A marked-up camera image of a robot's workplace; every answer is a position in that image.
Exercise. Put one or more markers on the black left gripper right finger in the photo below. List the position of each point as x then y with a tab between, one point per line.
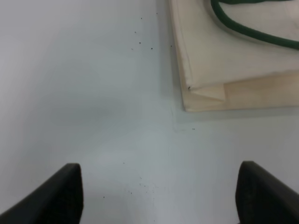
261	198

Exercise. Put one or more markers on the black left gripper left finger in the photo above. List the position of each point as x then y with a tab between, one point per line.
59	200

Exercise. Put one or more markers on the white linen bag green handles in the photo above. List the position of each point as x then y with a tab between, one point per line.
237	54

